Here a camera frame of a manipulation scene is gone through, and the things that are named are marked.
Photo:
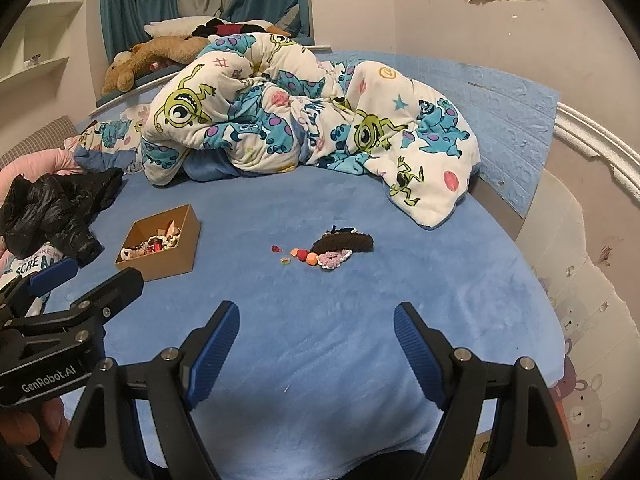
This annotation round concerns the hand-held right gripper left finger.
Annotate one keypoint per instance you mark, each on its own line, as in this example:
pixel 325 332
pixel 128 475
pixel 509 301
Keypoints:
pixel 215 355

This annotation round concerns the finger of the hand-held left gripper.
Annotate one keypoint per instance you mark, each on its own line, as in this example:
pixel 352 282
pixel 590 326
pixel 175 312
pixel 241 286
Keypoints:
pixel 52 274
pixel 117 290

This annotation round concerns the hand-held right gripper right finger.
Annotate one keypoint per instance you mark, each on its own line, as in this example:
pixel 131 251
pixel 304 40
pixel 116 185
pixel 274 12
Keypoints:
pixel 419 355

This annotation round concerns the brown cardboard box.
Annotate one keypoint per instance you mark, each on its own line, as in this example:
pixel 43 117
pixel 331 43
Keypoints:
pixel 165 262

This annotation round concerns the small red hair accessory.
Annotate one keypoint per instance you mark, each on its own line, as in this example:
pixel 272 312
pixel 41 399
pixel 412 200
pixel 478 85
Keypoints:
pixel 302 254

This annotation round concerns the small orange hair accessory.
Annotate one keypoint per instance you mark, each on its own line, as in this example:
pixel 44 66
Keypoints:
pixel 312 259

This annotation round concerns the person's left hand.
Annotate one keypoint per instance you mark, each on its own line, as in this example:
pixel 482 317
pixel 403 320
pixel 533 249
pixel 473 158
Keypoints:
pixel 56 425

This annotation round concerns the white printed cloth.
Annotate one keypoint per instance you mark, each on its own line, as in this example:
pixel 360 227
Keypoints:
pixel 27 267

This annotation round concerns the pile of hair accessories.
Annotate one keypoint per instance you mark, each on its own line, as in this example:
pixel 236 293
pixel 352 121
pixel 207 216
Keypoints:
pixel 152 245

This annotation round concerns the black puffer jacket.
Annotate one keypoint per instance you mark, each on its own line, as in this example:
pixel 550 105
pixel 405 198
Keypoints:
pixel 45 210

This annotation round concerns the blue bed sheet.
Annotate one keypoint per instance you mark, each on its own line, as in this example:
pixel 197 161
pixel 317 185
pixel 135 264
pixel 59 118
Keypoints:
pixel 325 320

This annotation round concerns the pink cloth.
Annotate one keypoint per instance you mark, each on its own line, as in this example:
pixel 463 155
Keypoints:
pixel 22 167

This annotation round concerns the pink crochet hair accessory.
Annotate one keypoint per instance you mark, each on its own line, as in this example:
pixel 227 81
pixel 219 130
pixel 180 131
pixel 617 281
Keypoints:
pixel 334 260

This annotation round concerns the brown fluffy hair clip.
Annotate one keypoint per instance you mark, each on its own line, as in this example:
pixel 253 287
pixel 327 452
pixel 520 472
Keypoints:
pixel 345 244

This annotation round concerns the checkered cushion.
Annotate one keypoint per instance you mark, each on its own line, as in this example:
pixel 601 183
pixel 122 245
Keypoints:
pixel 35 140

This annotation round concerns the black scrunchie with white trim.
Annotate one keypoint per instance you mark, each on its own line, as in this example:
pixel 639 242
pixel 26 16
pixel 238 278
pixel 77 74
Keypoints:
pixel 340 230

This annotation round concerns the cartoon monster printed blanket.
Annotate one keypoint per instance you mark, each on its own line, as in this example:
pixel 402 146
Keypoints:
pixel 240 90

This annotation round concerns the brown plush toy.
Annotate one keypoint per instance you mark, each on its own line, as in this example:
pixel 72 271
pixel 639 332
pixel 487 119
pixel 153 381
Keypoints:
pixel 160 52

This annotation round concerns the white pillow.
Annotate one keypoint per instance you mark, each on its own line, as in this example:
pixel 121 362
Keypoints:
pixel 175 26

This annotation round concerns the black and red cloth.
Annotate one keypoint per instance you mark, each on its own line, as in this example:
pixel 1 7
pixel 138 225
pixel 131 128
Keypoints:
pixel 225 27

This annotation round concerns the bear printed wall panel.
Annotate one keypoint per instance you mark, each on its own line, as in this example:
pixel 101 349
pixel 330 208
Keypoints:
pixel 590 300

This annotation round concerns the white wall shelf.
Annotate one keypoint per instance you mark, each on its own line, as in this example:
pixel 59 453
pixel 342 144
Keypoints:
pixel 35 30

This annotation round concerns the blue foam wall panel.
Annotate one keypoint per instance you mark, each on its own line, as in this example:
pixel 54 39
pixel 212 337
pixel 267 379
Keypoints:
pixel 500 110

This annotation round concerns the white curved bed frame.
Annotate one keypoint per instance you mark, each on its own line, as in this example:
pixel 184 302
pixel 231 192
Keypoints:
pixel 600 135

